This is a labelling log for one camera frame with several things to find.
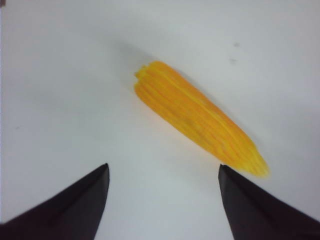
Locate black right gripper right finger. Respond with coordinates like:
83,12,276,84
218,165,320,240

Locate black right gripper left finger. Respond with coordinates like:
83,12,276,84
0,163,110,240

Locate yellow corn cob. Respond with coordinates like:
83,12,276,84
134,61,270,178

